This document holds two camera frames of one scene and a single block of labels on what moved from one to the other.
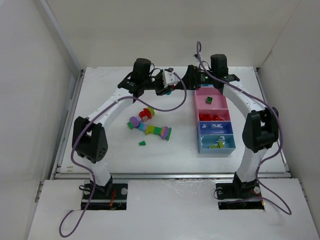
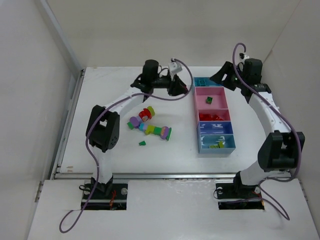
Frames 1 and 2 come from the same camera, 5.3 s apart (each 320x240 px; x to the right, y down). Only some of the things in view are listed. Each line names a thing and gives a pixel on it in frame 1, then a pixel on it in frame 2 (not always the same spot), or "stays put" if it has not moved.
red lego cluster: x=216 y=117 stays put
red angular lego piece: x=205 y=117 stays put
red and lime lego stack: x=147 y=113 stays put
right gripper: x=188 y=78 → x=229 y=78
